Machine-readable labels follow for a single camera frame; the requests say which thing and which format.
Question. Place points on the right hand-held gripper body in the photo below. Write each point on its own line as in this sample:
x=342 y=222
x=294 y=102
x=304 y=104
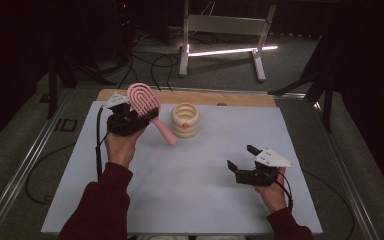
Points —
x=273 y=159

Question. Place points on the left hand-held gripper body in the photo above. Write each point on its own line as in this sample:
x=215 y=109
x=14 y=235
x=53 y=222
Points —
x=125 y=123

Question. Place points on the pink hairbrush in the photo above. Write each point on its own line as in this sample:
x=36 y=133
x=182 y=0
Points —
x=143 y=96

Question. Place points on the person's left hand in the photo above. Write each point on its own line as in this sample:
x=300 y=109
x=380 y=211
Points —
x=121 y=148

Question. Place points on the person's right hand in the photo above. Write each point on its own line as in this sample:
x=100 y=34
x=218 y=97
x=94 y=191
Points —
x=275 y=196

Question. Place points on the cream ribbed cup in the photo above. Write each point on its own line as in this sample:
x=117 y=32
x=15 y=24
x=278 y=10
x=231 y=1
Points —
x=185 y=130

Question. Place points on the white table mat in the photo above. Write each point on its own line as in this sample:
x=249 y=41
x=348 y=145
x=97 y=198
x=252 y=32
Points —
x=193 y=186

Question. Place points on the wooden table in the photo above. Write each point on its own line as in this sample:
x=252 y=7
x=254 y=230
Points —
x=213 y=98

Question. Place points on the black stand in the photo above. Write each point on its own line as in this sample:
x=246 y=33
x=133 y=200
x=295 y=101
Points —
x=326 y=100
x=52 y=90

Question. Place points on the dark equipment rack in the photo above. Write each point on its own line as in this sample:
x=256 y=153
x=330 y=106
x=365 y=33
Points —
x=124 y=30

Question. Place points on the white metal stand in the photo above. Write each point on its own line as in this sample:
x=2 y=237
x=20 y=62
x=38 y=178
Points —
x=225 y=25

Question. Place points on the aluminium rail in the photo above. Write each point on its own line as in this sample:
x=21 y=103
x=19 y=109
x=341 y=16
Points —
x=346 y=173
x=23 y=166

